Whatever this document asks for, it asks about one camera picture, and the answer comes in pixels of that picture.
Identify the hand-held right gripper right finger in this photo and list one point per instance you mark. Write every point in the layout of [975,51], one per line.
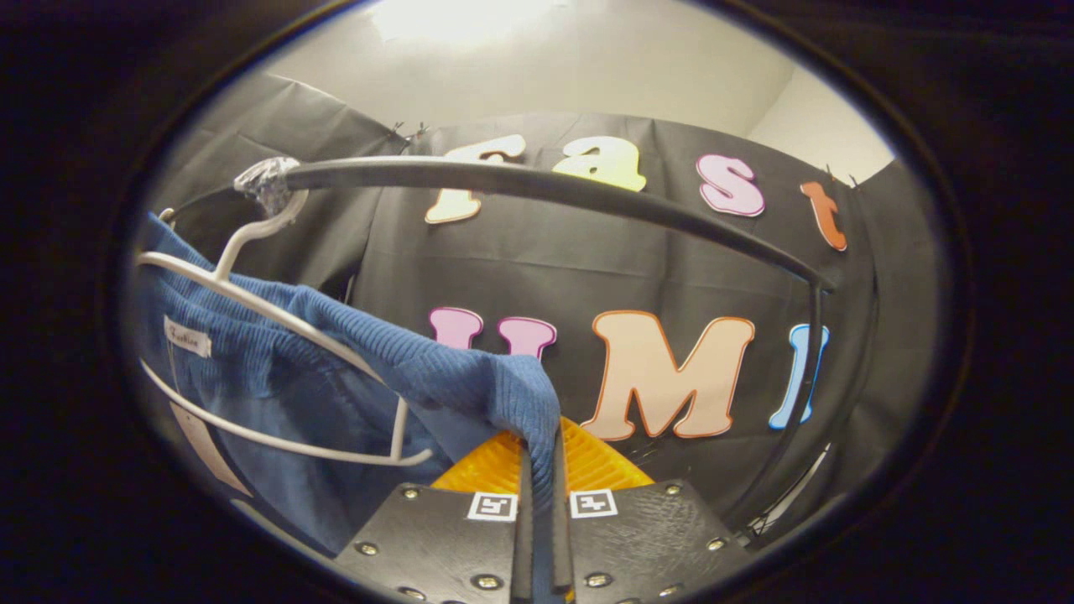
[560,537]

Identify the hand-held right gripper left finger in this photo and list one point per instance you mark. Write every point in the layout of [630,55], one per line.
[522,537]

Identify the white hanger with taped hook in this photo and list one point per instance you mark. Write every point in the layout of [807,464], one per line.
[267,186]

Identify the black backdrop cloth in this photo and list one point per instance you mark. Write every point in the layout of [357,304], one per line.
[671,277]

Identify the black clothes rail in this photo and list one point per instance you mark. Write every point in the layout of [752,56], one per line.
[587,189]

